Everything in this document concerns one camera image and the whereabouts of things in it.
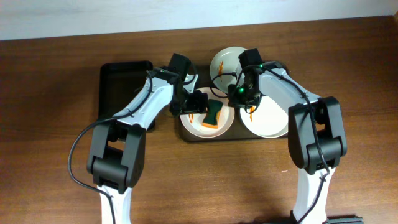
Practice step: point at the white plate right side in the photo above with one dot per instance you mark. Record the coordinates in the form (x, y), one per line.
(268, 121)

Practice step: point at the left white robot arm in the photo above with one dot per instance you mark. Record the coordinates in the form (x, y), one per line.
(117, 150)

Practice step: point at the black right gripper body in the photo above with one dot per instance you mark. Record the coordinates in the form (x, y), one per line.
(240, 100)

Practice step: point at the small black tray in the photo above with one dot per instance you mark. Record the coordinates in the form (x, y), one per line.
(119, 83)

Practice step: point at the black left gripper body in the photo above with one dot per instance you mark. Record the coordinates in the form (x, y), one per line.
(195, 104)

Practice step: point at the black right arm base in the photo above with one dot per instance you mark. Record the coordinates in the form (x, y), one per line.
(344, 219)

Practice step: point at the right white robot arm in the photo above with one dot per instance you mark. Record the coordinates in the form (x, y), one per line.
(316, 136)

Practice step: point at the pinkish white plate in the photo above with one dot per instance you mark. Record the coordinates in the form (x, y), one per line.
(194, 123)

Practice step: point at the white plate with stain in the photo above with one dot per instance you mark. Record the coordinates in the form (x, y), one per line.
(226, 61)

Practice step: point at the large brown tray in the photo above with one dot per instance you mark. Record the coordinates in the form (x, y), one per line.
(237, 131)

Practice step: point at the green and orange sponge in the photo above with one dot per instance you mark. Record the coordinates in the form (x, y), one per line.
(213, 114)

